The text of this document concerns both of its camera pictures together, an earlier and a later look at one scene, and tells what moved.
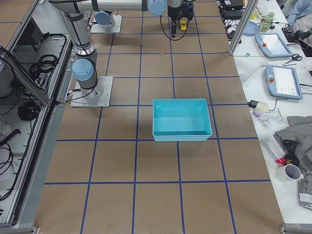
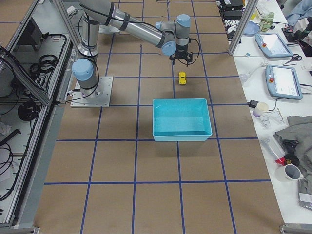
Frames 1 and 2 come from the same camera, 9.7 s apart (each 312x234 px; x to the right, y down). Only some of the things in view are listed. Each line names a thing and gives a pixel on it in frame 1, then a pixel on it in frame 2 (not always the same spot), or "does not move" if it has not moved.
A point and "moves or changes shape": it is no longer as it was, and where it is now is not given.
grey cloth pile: (300, 129) does not move
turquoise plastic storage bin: (176, 120) does not move
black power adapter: (252, 104) does not move
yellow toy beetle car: (183, 25) moves or changes shape
